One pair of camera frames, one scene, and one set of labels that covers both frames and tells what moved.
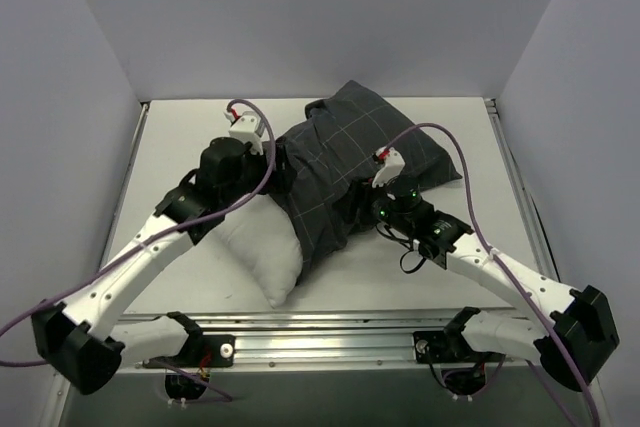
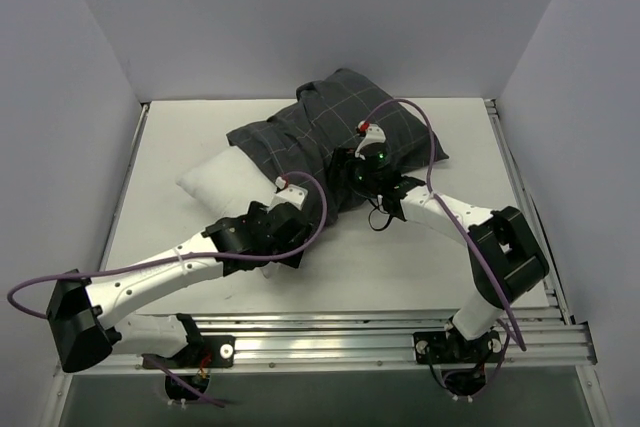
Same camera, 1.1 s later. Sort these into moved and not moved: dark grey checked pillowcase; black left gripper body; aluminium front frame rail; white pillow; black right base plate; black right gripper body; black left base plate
Moved: black left gripper body; black right gripper body; white pillow; dark grey checked pillowcase
Not moved: black left base plate; black right base plate; aluminium front frame rail
